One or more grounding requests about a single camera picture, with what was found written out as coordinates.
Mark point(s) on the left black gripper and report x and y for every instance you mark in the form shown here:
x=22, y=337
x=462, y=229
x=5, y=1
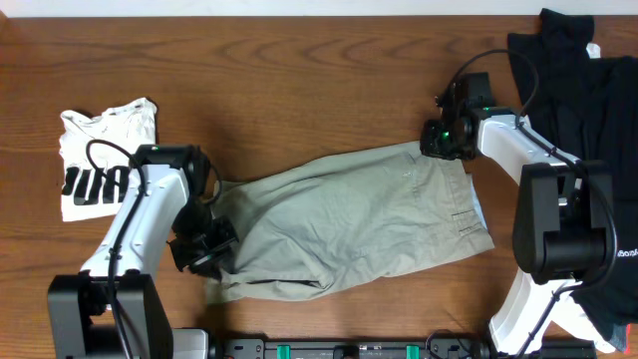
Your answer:
x=207, y=247

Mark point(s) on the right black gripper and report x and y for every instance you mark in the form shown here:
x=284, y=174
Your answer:
x=430, y=145

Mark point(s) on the khaki green shorts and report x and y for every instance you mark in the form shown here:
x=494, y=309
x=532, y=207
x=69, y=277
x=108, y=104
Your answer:
x=346, y=220

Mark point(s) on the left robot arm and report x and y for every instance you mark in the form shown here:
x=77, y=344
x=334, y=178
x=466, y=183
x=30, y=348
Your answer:
x=111, y=307

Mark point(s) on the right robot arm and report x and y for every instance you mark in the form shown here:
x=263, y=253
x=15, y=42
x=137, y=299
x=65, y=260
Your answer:
x=564, y=238

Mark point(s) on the black garment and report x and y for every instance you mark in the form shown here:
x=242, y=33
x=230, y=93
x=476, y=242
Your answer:
x=588, y=107

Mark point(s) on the folded white printed t-shirt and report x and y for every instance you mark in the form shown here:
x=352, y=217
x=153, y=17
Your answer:
x=95, y=185

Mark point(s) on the white garment under pile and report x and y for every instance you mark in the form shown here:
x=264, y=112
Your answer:
x=570, y=316

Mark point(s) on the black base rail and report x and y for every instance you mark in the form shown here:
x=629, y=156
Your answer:
x=344, y=349

